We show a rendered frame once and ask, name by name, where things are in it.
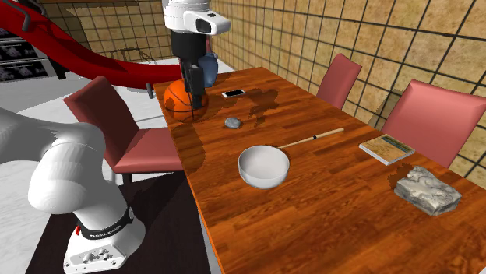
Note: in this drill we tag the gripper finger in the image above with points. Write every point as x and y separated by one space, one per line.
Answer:
196 81
184 77

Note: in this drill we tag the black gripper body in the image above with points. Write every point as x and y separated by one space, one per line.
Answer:
188 45

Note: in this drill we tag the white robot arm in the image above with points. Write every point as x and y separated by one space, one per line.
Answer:
72 170

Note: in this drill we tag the blue vase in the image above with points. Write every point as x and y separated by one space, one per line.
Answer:
210 70

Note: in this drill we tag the orange basketball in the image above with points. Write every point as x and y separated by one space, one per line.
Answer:
178 104

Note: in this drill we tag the white smartphone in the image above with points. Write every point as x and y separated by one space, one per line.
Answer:
233 93

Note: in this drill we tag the grey stone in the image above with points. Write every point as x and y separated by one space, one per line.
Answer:
233 123

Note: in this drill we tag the red chair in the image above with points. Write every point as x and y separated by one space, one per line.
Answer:
338 81
148 150
429 121

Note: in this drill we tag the white bowl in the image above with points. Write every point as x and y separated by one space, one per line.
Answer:
262 167

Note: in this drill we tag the red curved slide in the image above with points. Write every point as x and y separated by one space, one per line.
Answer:
68 53

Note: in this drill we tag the wooden stick with black band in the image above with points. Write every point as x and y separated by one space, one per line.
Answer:
311 137

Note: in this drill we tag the dark robot stand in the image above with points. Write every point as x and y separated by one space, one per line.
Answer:
171 227

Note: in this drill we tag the wooden table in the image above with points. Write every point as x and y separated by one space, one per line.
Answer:
322 220

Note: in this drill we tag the book with tan cover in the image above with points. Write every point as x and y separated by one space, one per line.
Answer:
385 150

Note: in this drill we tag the grey marble block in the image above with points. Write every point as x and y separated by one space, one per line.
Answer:
427 191

